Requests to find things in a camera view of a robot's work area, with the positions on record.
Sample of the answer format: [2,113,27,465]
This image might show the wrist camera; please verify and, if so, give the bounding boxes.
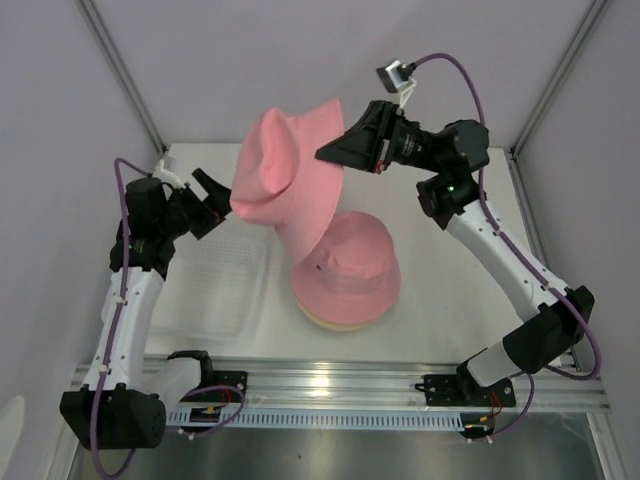
[376,59,417,108]
[152,155,185,189]

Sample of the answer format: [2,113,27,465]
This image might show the right aluminium frame post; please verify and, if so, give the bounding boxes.
[509,0,614,158]

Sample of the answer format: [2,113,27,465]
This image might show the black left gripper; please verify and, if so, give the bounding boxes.
[159,169,247,239]

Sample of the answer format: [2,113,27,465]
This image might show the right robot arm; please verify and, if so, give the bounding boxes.
[316,100,595,404]

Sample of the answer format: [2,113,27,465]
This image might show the pink bucket hat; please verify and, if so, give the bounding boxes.
[230,98,344,264]
[291,211,401,299]

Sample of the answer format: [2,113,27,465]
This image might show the beige bucket hat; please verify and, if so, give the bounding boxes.
[295,294,399,332]

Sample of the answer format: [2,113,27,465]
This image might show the left aluminium frame post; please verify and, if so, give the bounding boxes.
[74,0,167,155]

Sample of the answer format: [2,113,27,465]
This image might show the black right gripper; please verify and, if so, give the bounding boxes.
[314,101,445,175]

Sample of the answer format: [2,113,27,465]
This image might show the aluminium mounting rail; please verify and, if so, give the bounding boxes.
[213,358,610,413]

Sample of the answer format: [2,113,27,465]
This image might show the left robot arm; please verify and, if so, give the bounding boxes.
[59,169,231,451]

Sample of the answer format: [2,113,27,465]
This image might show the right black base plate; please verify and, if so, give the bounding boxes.
[414,374,516,408]

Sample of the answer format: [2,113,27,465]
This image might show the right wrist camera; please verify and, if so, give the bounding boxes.
[376,59,417,108]

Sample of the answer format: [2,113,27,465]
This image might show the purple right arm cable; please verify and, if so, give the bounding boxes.
[412,52,604,441]

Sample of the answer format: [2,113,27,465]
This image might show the white slotted cable duct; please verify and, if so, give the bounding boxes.
[167,407,490,432]

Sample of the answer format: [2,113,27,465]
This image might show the white plastic basket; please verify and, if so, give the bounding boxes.
[151,236,266,342]

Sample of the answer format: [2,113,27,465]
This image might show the aluminium frame post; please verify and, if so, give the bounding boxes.
[74,0,167,155]
[509,0,614,158]

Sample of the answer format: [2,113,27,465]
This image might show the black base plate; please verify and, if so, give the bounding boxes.
[188,370,249,404]
[414,374,516,408]

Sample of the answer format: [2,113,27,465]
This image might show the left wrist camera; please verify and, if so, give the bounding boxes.
[152,155,185,189]

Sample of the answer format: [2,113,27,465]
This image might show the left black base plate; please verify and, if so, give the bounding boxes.
[188,370,249,404]

